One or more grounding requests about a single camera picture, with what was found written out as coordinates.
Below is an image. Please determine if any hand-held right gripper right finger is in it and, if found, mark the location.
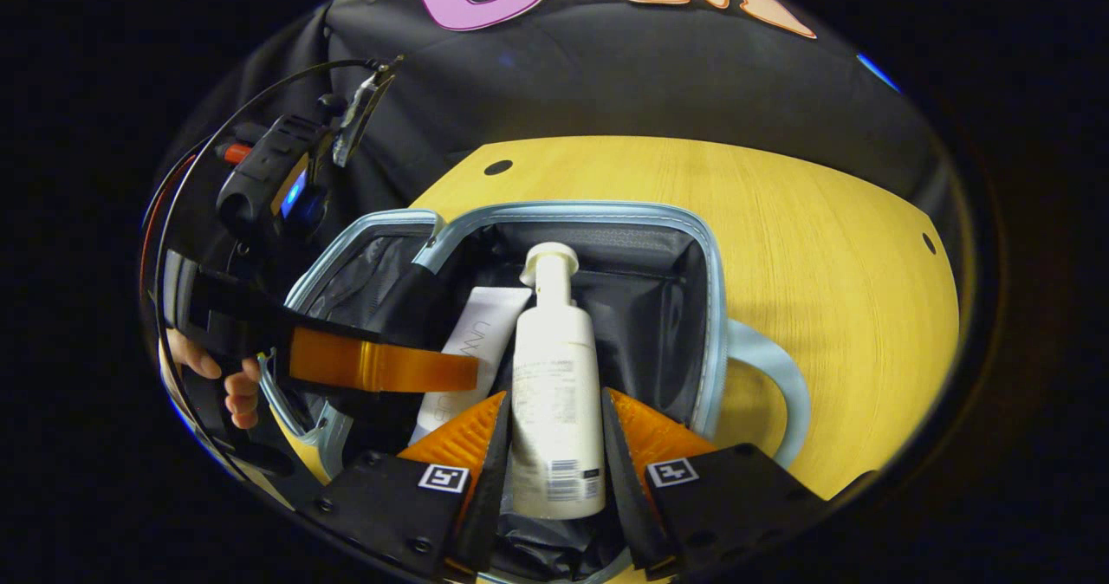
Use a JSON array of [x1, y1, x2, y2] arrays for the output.
[[601, 386, 828, 572]]

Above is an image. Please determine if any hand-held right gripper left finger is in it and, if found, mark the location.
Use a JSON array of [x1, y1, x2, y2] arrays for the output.
[[314, 391, 514, 578]]

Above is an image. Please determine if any white squeeze tube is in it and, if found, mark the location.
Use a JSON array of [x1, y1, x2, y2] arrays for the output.
[[407, 286, 534, 446]]

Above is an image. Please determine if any white pump bottle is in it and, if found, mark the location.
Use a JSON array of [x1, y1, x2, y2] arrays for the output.
[[509, 242, 607, 521]]

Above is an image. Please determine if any light blue suitcase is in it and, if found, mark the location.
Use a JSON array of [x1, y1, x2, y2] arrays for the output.
[[260, 201, 813, 584]]

